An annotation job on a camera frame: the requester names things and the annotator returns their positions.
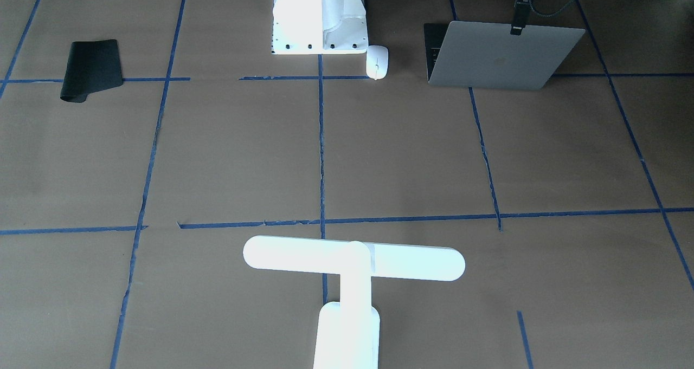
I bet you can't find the black mouse pad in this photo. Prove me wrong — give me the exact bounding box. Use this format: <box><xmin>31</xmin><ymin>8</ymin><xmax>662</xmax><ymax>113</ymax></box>
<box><xmin>60</xmin><ymin>39</ymin><xmax>124</xmax><ymax>104</ymax></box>

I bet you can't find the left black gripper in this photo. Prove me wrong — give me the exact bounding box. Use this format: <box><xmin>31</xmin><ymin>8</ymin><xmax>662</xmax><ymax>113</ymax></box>
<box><xmin>510</xmin><ymin>0</ymin><xmax>533</xmax><ymax>36</ymax></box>

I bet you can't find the white computer mouse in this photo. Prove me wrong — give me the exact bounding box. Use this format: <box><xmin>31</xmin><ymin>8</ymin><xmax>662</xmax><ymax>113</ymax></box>
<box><xmin>366</xmin><ymin>45</ymin><xmax>389</xmax><ymax>80</ymax></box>

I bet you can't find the grey laptop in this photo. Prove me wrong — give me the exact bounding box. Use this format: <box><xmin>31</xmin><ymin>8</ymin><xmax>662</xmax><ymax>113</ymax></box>
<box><xmin>423</xmin><ymin>21</ymin><xmax>586</xmax><ymax>90</ymax></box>

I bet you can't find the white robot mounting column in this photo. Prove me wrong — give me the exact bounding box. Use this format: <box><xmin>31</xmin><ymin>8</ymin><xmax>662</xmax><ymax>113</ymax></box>
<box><xmin>271</xmin><ymin>0</ymin><xmax>369</xmax><ymax>55</ymax></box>

